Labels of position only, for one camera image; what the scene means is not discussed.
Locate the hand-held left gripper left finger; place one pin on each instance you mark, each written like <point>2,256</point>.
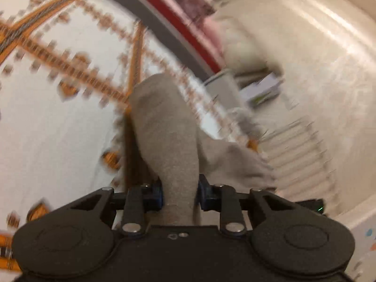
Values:
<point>158,196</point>

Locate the bed with red grey edge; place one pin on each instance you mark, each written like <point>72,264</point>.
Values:
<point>182,29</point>

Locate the white orange patterned bed sheet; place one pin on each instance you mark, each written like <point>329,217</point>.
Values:
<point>58,123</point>

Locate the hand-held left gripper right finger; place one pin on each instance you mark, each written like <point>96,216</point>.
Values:
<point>202,195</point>

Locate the white box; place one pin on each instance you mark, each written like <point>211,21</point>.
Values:
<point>263,91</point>

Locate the white dotted furniture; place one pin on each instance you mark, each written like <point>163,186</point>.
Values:
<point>362,249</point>

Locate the pink quilt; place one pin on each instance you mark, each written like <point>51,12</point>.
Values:
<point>194,3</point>

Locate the grey sock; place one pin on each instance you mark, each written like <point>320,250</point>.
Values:
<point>173,141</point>

